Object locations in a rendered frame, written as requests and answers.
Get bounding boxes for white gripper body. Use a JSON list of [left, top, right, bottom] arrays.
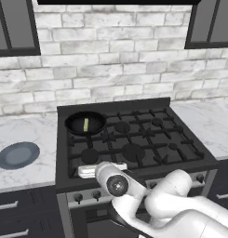
[[77, 165, 100, 179]]

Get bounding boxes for black oven door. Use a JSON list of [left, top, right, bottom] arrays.
[[69, 200, 152, 238]]

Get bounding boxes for silver drawer handle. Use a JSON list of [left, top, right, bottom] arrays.
[[215, 192, 228, 201], [0, 228, 30, 238], [0, 200, 20, 212]]

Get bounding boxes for dark navy drawer front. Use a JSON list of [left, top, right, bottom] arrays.
[[0, 185, 60, 217], [207, 158, 228, 215], [0, 211, 66, 238]]

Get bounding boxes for black range hood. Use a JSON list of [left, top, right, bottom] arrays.
[[36, 0, 202, 6]]

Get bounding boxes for blue-grey round plate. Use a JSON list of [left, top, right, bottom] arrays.
[[0, 141, 41, 171]]

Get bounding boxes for black frying pan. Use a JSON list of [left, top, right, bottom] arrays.
[[64, 111, 109, 137]]

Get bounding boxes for black gas stove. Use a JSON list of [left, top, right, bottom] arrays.
[[55, 97, 221, 238]]

